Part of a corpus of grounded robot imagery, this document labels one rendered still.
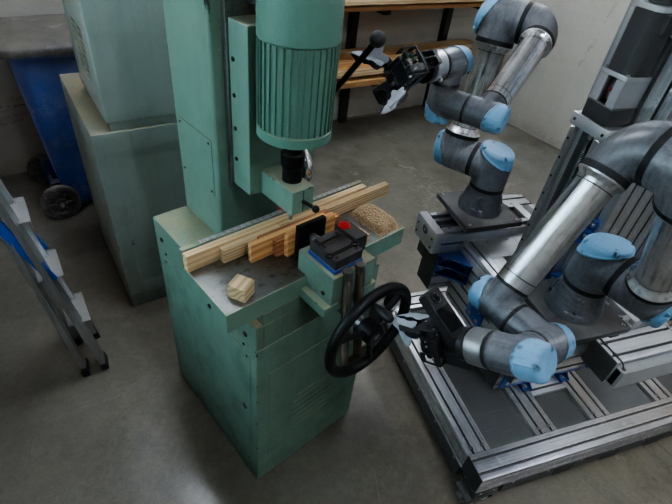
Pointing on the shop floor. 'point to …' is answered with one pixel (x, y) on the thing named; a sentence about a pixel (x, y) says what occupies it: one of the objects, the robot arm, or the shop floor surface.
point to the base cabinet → (257, 377)
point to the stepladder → (30, 252)
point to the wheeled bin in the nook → (47, 106)
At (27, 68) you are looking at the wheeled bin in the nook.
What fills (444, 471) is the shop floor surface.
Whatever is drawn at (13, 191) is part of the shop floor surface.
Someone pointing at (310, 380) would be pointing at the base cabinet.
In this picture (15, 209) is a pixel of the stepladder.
